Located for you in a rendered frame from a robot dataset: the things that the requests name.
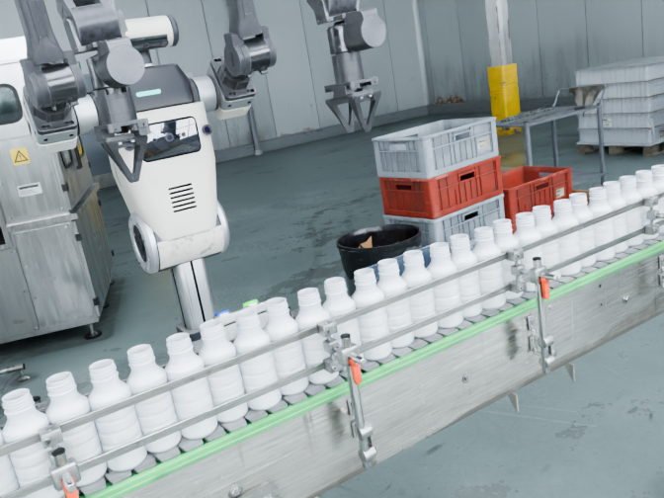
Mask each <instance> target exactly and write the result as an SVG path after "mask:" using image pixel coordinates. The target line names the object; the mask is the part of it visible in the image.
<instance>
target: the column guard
mask: <svg viewBox="0 0 664 498"><path fill-rule="evenodd" d="M487 70H488V80H489V91H490V100H491V111H492V117H496V120H495V122H496V121H500V120H504V119H505V118H509V117H511V116H515V115H518V114H520V113H521V111H520V99H519V87H518V76H517V64H516V63H513V64H508V65H503V66H496V67H487ZM520 132H523V131H522V128H521V127H496V133H497V135H512V134H516V133H520Z"/></svg>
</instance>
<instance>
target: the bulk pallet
mask: <svg viewBox="0 0 664 498"><path fill-rule="evenodd" d="M573 73H574V74H575V77H576V85H575V86H574V87H586V86H598V85H605V86H606V91H605V94H604V98H603V101H602V105H603V108H602V115H603V134H604V148H607V147H609V154H610V155H619V154H622V153H625V152H628V151H632V150H634V149H637V148H640V147H643V154H644V155H643V156H654V155H657V154H660V153H664V148H661V149H659V143H662V142H664V55H656V56H646V57H638V58H634V59H629V60H624V61H620V62H614V63H610V64H605V65H601V66H596V67H591V68H587V69H582V70H578V71H573ZM575 116H576V117H577V118H578V123H579V126H578V127H577V130H578V131H579V135H580V140H579V141H578V142H576V144H577V146H578V154H587V153H590V152H593V151H597V150H599V136H598V119H597V109H595V110H591V111H588V112H586V113H585V114H584V118H583V113H580V114H576V115H575ZM593 146H597V147H593ZM625 147H627V148H625Z"/></svg>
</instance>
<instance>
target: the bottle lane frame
mask: <svg viewBox="0 0 664 498"><path fill-rule="evenodd" d="M661 255H664V240H663V241H658V243H656V244H654V245H652V246H648V247H647V248H645V249H643V250H638V252H636V253H634V254H632V255H628V256H627V257H625V258H623V259H619V260H618V261H616V262H614V263H612V264H608V266H606V267H603V268H601V269H597V271H594V272H592V273H590V274H586V275H585V276H583V277H581V278H579V279H574V281H572V282H570V283H567V284H562V286H560V287H558V288H556V289H550V291H549V299H545V300H544V304H545V316H546V328H547V334H550V335H551V336H552V337H553V340H554V342H553V344H552V354H553V356H554V357H555V364H554V365H553V366H551V367H550V373H551V372H553V371H555V370H557V369H559V368H561V367H563V366H565V365H567V364H568V363H570V362H572V361H574V360H576V359H578V358H580V357H582V356H583V355H585V354H587V353H589V352H591V351H593V350H595V349H597V348H599V347H600V346H602V345H604V344H606V343H608V342H610V341H612V340H614V339H616V338H617V337H619V336H620V335H622V334H624V333H626V332H628V331H630V330H632V329H633V328H635V327H637V326H639V325H641V324H643V323H645V322H647V321H649V320H650V319H652V318H654V317H656V316H658V315H660V314H662V313H664V289H663V287H662V286H659V274H661V273H663V271H662V269H659V264H658V257H659V256H661ZM531 315H534V317H535V331H536V332H538V333H539V323H538V311H537V300H536V298H535V297H534V298H532V299H526V301H525V302H523V303H521V304H519V305H513V307H512V308H510V309H507V310H505V311H500V313H498V314H496V315H494V316H492V317H486V319H485V320H483V321H480V322H478V323H472V325H471V326H469V327H467V328H465V329H462V330H459V329H458V330H457V332H456V333H454V334H452V335H450V336H443V339H441V340H439V341H436V342H434V343H428V342H427V343H428V345H427V346H425V347H423V348H420V349H418V350H412V349H411V350H412V352H411V353H409V354H407V355H405V356H402V357H396V356H394V357H395V358H396V359H395V360H393V361H391V362H389V363H387V364H384V365H382V364H379V367H378V368H375V369H373V370H371V371H369V372H363V371H361V372H362V374H361V376H362V383H361V384H360V385H359V390H360V396H361V401H362V407H363V413H364V419H365V422H366V421H367V422H369V423H370V424H372V425H373V446H374V447H376V449H377V453H376V458H374V459H372V466H371V467H373V466H375V465H377V464H379V463H381V462H383V461H385V460H387V459H388V458H390V457H393V456H395V455H397V454H399V453H401V452H403V451H404V450H406V449H408V448H410V447H412V446H414V445H416V444H418V443H420V442H421V441H423V440H425V439H427V438H429V437H431V436H433V435H435V434H436V433H438V432H440V431H442V430H444V429H446V428H448V427H450V426H451V425H452V424H454V423H456V422H458V421H460V420H462V419H464V418H466V417H468V416H469V415H471V414H473V413H475V412H477V411H479V410H481V409H483V408H485V407H486V406H488V405H490V404H492V403H494V402H496V401H498V400H500V399H502V398H503V397H505V396H507V395H509V394H511V393H513V392H515V391H517V390H518V389H520V388H522V387H524V386H526V385H528V384H530V383H532V382H534V381H535V380H537V379H539V378H541V377H543V376H545V375H547V374H550V373H543V372H542V368H541V366H540V363H539V358H540V356H538V355H535V353H534V351H533V350H530V342H529V337H530V336H532V335H533V333H532V331H531V330H530V331H529V330H528V320H527V317H528V316H531ZM343 380H344V382H343V383H340V384H338V385H336V386H334V387H327V386H325V387H326V390H325V391H322V392H320V393H318V394H316V395H313V396H310V395H308V394H306V396H307V398H306V399H304V400H302V401H300V402H298V403H296V404H289V403H287V405H288V407H287V408H285V409H283V410H280V411H278V412H276V413H270V412H267V413H268V416H267V417H265V418H262V419H260V420H258V421H256V422H253V423H251V422H249V421H246V422H247V425H246V426H244V427H242V428H240V429H238V430H235V431H233V432H229V431H227V430H225V431H224V432H225V435H224V436H222V437H220V438H217V439H215V440H213V441H211V442H208V441H206V440H203V442H204V444H203V445H202V446H199V447H197V448H195V449H193V450H190V451H188V452H184V451H183V450H180V455H179V456H176V457H173V458H171V459H169V460H166V461H164V462H161V461H160V460H157V461H156V465H155V466H153V467H151V468H148V469H147V470H145V471H143V472H140V473H136V472H135V471H132V472H131V477H129V478H127V479H125V480H122V481H120V482H118V483H116V484H111V483H110V482H106V486H107V487H106V488H104V489H102V490H100V491H98V492H95V493H93V494H91V495H89V496H85V495H84V494H83V493H82V494H79V496H80V498H234V497H236V496H238V495H240V494H242V493H244V492H246V491H248V490H250V489H252V488H254V487H256V486H258V485H260V484H262V483H264V482H266V481H267V482H269V483H271V484H273V485H275V486H277V487H278V491H279V495H280V498H315V497H317V496H319V495H321V494H322V493H324V492H326V491H328V490H330V489H332V488H334V487H336V486H338V485H339V484H341V483H343V482H345V481H347V480H349V479H351V478H353V477H355V476H356V475H358V474H360V473H362V472H364V471H366V470H368V469H370V468H371V467H370V468H363V465H362V461H361V459H360V457H359V454H358V450H359V449H360V447H359V443H358V441H357V437H356V438H353V433H352V427H351V422H353V421H354V418H353V415H351V416H350V415H349V410H348V404H347V400H348V399H350V398H351V394H350V388H349V384H348V380H347V379H345V378H343Z"/></svg>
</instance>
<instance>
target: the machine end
mask: <svg viewBox="0 0 664 498"><path fill-rule="evenodd" d="M25 58H27V47H26V40H25V37H18V38H11V39H4V40H0V226H1V227H0V344H3V343H8V342H12V341H16V340H21V339H25V338H29V337H34V336H39V335H42V334H47V333H51V332H55V331H60V330H64V329H68V328H73V327H77V326H82V325H86V324H87V326H89V329H90V332H89V333H87V334H86V335H84V338H85V339H86V340H91V339H95V338H98V337H100V336H101V335H102V331H99V330H98V331H95V330H94V328H93V325H94V323H95V322H99V319H100V316H101V313H102V310H103V308H106V307H108V306H109V303H108V302H105V299H106V296H107V293H108V289H109V286H111V285H113V284H114V283H115V281H111V278H112V274H113V270H114V267H115V262H114V258H113V256H114V255H115V254H114V250H111V246H110V243H109V239H108V235H107V231H106V227H105V223H104V221H103V217H102V213H101V209H100V206H101V201H100V200H98V197H97V194H96V193H97V191H98V190H99V188H100V184H99V183H94V184H92V183H93V178H92V174H91V170H90V168H91V167H92V166H91V162H88V159H87V155H86V151H85V147H84V143H83V140H82V136H81V135H79V136H78V135H77V144H76V147H75V148H73V149H68V150H63V151H58V152H53V153H49V154H43V155H41V154H38V153H37V151H36V148H35V145H34V143H33V140H32V137H31V134H30V132H29V129H28V126H27V123H26V121H25V118H24V115H23V87H24V86H25V82H24V77H23V71H22V67H21V64H20V61H19V60H20V59H25Z"/></svg>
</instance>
